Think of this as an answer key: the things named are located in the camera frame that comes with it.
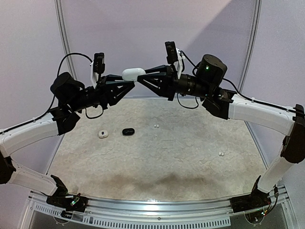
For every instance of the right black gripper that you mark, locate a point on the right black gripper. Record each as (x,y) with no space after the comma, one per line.
(170,82)

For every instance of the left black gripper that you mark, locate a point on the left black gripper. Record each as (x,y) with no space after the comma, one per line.
(107,92)

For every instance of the white oval case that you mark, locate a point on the white oval case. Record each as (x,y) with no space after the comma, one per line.
(132,74)

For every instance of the black oval charging case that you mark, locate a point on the black oval charging case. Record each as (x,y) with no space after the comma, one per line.
(128,131)

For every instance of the small white case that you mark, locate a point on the small white case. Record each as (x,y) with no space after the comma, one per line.
(103,134)

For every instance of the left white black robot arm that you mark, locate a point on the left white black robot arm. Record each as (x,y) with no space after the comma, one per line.
(73,97)

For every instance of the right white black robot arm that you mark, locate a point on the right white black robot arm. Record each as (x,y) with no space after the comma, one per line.
(227,104)

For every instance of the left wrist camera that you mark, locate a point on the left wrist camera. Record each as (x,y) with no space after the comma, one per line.
(97,67)

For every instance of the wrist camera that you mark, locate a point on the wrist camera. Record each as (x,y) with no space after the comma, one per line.
(97,67)
(175,58)

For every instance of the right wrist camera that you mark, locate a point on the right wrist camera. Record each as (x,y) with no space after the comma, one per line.
(175,58)

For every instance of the left aluminium frame post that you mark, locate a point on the left aluminium frame post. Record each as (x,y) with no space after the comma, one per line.
(64,36)

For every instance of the aluminium frame post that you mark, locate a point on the aluminium frame post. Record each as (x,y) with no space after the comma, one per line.
(64,36)
(251,43)

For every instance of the right aluminium frame post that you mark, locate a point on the right aluminium frame post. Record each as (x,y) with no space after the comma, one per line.
(251,43)

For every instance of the aluminium front rail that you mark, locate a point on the aluminium front rail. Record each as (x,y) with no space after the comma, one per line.
(206,207)

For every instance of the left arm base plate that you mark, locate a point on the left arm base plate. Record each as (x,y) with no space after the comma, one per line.
(69,202)

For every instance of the white slotted cable duct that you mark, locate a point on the white slotted cable duct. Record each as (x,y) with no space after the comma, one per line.
(45,217)

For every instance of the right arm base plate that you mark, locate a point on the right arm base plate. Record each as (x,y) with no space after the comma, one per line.
(248,202)

